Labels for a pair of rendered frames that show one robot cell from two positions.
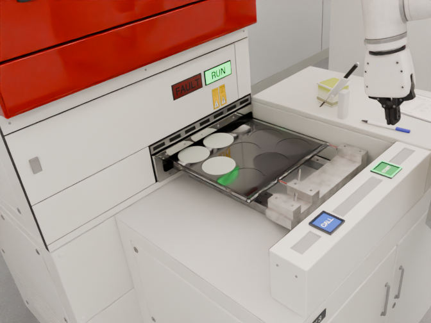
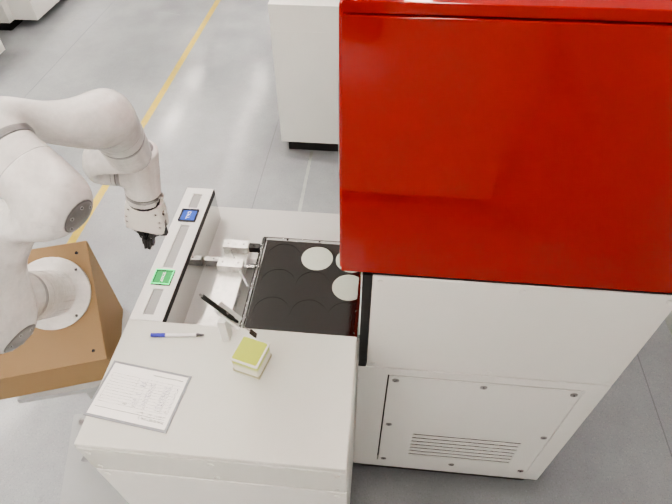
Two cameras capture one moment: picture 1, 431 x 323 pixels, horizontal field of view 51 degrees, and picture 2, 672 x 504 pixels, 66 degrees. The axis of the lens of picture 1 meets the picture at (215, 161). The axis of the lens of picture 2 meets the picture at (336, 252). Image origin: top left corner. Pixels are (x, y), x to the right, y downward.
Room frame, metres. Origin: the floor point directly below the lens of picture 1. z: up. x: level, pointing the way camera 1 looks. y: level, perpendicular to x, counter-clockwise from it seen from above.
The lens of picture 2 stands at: (1.96, -0.70, 2.12)
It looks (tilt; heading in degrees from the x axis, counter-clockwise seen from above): 48 degrees down; 137
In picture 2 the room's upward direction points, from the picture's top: 1 degrees counter-clockwise
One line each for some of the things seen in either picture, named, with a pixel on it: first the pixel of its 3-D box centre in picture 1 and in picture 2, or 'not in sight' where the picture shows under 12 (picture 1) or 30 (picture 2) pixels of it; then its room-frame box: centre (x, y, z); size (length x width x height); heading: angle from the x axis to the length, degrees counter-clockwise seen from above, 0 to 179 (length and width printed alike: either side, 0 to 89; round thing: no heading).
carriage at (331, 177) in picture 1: (319, 186); (226, 290); (1.00, -0.28, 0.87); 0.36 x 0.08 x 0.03; 131
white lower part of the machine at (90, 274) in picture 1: (129, 235); (451, 334); (1.44, 0.39, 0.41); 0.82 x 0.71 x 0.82; 131
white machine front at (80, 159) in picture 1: (156, 125); (370, 215); (1.18, 0.16, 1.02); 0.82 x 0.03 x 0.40; 131
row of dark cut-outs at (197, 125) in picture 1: (204, 122); not in sight; (1.29, 0.02, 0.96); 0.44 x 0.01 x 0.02; 131
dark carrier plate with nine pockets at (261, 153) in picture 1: (242, 150); (312, 285); (1.19, -0.09, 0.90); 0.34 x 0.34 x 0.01; 41
